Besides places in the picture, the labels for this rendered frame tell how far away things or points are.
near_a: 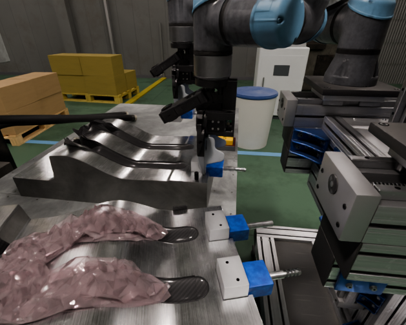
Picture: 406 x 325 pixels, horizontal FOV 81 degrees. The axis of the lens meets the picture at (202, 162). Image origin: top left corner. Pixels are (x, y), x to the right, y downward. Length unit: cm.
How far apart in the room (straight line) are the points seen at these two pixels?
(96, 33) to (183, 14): 668
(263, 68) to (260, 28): 315
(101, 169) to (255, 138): 221
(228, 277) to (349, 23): 75
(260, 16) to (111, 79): 424
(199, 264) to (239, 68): 631
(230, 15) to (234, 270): 39
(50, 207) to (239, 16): 60
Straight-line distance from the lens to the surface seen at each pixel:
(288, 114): 84
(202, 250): 44
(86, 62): 475
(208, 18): 46
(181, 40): 78
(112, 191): 63
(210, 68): 47
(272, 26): 39
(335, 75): 88
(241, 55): 657
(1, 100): 336
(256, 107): 252
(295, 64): 360
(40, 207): 73
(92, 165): 61
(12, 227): 53
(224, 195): 65
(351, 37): 87
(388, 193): 43
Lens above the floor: 119
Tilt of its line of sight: 30 degrees down
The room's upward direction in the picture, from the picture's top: straight up
